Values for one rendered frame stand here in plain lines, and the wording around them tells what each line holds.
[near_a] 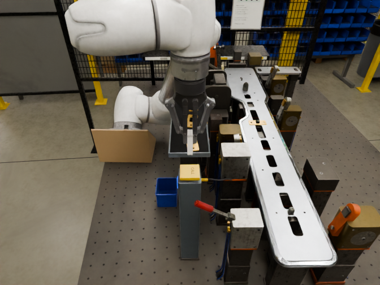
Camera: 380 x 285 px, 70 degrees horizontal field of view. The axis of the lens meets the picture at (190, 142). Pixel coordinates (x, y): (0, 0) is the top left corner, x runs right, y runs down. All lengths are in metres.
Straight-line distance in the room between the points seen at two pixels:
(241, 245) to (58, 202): 1.83
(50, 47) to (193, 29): 3.02
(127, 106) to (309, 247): 1.10
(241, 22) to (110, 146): 1.31
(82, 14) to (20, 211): 2.14
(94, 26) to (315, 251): 0.81
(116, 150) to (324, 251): 1.09
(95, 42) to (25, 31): 3.00
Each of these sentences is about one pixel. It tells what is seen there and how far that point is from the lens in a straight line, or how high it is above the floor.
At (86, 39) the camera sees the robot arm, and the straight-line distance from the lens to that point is 0.56.
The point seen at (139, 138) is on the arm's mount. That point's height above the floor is 0.87.
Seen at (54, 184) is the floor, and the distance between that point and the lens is 2.66.
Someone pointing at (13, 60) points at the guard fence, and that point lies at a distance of 3.74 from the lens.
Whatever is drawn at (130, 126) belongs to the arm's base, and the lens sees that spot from 1.52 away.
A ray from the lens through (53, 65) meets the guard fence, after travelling 3.60.
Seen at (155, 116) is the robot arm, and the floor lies 0.90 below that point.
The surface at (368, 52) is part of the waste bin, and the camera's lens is 4.75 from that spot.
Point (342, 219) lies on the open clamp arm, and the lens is 0.98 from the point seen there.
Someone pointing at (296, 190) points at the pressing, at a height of 1.00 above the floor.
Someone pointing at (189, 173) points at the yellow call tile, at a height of 1.16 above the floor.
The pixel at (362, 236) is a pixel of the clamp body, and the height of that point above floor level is 1.01.
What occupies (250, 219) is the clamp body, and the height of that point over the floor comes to 1.06.
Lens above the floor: 1.75
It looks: 38 degrees down
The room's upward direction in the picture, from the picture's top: straight up
